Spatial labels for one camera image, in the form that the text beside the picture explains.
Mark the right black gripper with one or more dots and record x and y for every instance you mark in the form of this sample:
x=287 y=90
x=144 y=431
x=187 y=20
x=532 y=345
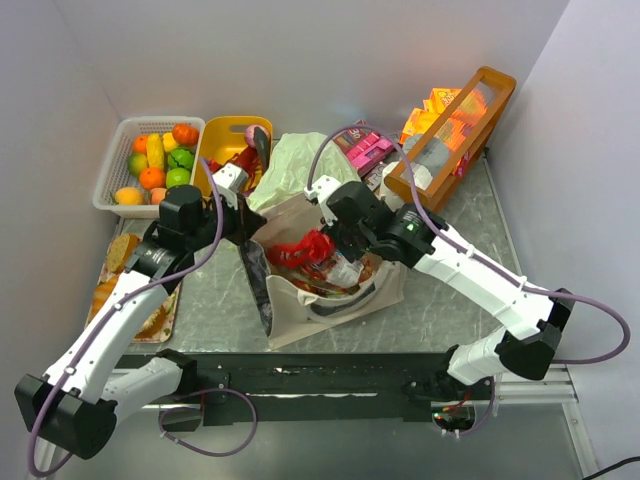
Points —
x=341 y=235

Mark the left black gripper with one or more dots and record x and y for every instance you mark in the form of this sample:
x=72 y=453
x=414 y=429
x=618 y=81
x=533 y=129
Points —
x=244 y=220

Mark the large red snack bag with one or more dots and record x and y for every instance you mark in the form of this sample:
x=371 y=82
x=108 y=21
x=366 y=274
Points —
x=314 y=264

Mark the light green plastic bag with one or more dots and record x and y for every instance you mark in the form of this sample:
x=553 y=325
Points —
x=290 y=165

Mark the wooden snack tray box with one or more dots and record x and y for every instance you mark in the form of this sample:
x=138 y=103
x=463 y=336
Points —
x=435 y=195

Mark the beige canvas tote bag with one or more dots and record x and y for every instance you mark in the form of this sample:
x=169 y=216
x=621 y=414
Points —
x=289 y=313

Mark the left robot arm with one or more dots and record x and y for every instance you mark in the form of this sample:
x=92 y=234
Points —
x=74 y=405

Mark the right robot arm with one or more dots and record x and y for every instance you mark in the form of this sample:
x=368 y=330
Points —
x=531 y=325

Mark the red toy lobster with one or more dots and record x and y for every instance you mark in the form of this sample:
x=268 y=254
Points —
x=248 y=160

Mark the pink box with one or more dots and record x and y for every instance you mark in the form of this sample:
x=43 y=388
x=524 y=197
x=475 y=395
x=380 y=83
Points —
x=370 y=151

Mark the pink toy onion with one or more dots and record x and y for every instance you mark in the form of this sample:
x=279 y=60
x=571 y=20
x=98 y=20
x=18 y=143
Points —
x=250 y=133

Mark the yellow plastic bin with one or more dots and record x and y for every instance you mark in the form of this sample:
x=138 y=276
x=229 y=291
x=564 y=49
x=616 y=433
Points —
x=220 y=139

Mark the dark red box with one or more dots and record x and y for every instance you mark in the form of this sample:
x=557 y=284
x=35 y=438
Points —
x=349 y=138

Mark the toy peach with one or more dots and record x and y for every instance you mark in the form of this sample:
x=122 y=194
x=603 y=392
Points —
x=157 y=195

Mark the toy orange fruit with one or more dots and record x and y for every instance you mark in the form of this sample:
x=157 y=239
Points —
x=151 y=178

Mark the orange toy pumpkin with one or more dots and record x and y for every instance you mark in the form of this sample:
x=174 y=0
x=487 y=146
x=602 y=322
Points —
x=185 y=134

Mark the yellow toy corn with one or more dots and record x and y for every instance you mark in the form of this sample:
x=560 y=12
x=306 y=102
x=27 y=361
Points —
x=155 y=151

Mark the yellow toy mango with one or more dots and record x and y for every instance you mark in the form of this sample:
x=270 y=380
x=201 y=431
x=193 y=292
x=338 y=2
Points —
x=129 y=196

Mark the toy bread slice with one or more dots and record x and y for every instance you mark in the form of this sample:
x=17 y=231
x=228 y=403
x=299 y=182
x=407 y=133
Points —
x=120 y=249

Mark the floral bread tray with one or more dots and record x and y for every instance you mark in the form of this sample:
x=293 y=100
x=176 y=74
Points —
x=156 y=329

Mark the white plastic fruit basket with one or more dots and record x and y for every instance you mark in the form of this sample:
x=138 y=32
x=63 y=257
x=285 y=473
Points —
x=114 y=173

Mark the orange cracker boxes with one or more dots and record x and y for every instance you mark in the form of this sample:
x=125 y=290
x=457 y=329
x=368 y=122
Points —
x=455 y=130

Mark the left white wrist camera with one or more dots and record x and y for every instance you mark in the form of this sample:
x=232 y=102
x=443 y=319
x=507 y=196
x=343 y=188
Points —
x=230 y=181

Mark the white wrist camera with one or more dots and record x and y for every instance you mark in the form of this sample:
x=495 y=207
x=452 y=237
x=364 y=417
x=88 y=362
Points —
x=230 y=181
x=319 y=193

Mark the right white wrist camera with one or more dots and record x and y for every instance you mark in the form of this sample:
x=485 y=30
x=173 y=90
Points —
x=319 y=193

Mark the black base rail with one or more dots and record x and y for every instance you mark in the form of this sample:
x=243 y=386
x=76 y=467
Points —
x=347 y=386

